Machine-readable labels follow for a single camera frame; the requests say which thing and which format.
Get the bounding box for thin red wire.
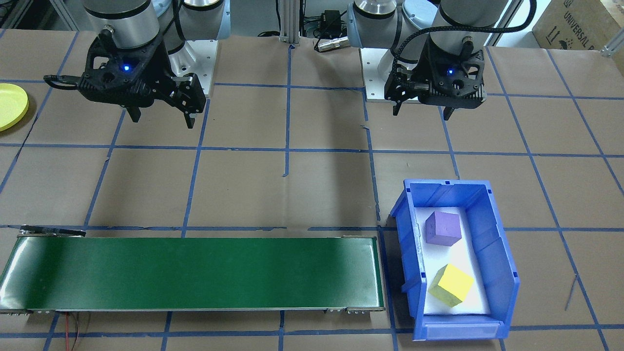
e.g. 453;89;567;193
65;312;81;351

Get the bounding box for blue plastic storage bin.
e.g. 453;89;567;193
390;179;520;341

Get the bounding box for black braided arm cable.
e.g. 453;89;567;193
390;0;537;78

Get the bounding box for yellow plate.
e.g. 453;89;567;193
0;83;29;132

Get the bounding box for purple foam block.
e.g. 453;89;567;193
425;211;462;247

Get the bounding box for silver cylindrical connector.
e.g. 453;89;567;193
315;38;350;52

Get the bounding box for brown cardboard box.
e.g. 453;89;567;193
531;0;624;52

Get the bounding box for green conveyor belt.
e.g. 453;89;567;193
0;225;387;314

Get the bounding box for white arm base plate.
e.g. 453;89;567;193
166;39;218;97
361;48;445;104

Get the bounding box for yellow foam block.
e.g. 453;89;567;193
428;264;474;308

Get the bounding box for black power adapter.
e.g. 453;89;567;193
321;10;343;36

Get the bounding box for white foam sheet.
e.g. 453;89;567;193
414;207;490;315

